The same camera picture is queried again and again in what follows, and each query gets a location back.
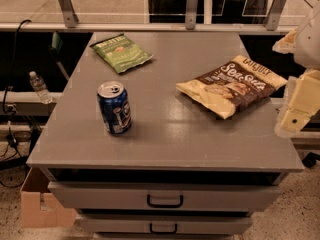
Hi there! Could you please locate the lower grey drawer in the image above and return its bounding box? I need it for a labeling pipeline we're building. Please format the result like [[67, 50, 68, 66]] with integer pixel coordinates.
[[77, 215, 252, 235]]

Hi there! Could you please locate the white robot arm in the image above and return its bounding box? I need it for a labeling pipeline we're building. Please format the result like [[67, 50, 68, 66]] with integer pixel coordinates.
[[272, 3, 320, 138]]

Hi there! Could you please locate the metal railing with brackets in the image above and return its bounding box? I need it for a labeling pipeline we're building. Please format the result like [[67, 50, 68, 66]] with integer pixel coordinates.
[[0, 0, 295, 34]]

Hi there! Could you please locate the grey drawer cabinet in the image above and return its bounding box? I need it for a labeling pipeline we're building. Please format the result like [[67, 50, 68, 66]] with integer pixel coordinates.
[[28, 32, 303, 240]]

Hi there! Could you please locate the brown sea salt chip bag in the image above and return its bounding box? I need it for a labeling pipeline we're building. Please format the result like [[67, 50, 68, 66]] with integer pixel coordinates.
[[176, 55, 287, 119]]

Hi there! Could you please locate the blue soda can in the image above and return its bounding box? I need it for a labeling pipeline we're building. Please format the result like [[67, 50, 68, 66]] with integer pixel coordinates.
[[97, 81, 131, 135]]

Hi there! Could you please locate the cardboard box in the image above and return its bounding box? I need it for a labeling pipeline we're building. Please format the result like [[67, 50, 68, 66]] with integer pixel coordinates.
[[20, 168, 76, 228]]

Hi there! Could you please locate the black cable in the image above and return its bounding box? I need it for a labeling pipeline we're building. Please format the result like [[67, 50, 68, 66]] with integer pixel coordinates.
[[0, 19, 33, 189]]

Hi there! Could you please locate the grey drawer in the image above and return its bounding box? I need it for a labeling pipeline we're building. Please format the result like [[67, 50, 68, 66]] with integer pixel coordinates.
[[49, 182, 281, 212], [77, 215, 252, 235]]

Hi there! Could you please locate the clear plastic water bottle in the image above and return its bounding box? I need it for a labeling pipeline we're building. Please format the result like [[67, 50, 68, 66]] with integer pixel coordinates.
[[29, 71, 52, 104]]

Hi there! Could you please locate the green chip bag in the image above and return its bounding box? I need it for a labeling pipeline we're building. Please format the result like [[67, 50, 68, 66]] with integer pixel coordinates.
[[91, 34, 152, 74]]

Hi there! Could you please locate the upper grey drawer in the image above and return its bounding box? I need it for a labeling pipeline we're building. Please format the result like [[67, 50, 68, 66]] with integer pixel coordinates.
[[49, 182, 281, 212]]

